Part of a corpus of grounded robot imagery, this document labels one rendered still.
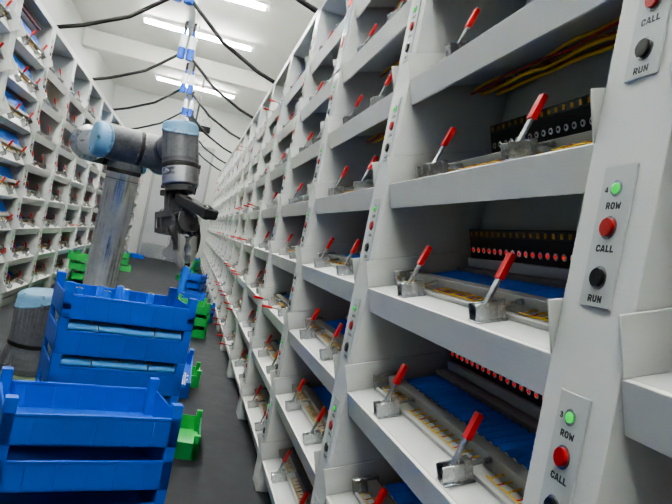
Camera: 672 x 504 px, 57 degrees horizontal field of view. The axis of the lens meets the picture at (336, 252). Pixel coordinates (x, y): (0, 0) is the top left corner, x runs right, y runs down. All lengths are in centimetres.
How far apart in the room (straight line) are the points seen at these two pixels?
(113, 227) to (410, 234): 132
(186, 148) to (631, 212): 121
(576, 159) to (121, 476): 94
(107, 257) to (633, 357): 195
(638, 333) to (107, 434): 93
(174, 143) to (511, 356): 112
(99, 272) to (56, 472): 117
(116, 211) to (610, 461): 193
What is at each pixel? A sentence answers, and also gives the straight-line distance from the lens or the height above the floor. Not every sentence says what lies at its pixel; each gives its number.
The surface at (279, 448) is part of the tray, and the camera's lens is 194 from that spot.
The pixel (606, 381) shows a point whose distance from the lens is 55.
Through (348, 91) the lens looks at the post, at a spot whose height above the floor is 122.
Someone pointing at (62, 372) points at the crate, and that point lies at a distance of 152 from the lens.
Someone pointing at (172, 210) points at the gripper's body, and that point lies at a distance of 157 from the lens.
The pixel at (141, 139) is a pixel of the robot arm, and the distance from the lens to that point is 170.
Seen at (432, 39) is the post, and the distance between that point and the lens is 125.
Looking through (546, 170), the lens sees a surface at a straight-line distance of 69.
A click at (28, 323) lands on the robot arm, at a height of 31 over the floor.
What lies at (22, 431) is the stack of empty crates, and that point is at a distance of 119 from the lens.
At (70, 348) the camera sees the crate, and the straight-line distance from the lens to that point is 151.
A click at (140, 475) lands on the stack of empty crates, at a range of 126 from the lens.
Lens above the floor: 74
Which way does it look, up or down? level
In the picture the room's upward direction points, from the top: 11 degrees clockwise
